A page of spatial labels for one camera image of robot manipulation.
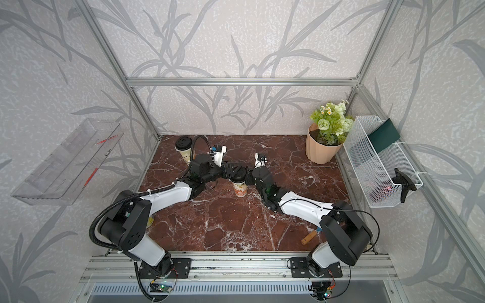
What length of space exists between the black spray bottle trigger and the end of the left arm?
1.93 ft

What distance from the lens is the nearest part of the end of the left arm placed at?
0.69 m

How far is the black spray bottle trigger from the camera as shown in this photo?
1.81 ft

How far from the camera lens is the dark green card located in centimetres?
71
